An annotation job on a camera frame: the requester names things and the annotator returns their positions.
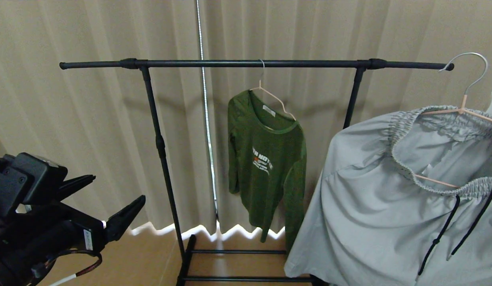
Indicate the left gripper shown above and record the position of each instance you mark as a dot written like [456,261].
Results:
[51,234]

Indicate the green long-sleeved shirt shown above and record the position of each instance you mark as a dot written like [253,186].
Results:
[266,190]

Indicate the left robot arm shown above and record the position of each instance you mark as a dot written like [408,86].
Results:
[7,274]

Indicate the black clothes rack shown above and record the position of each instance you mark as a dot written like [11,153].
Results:
[230,63]

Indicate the pink clothes hanger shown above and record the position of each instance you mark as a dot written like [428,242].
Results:
[463,104]
[260,84]

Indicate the beige curtain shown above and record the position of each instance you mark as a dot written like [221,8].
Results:
[91,99]

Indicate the pale grey shorts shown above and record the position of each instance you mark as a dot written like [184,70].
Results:
[369,206]

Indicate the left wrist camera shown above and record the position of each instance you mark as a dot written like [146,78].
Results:
[31,178]

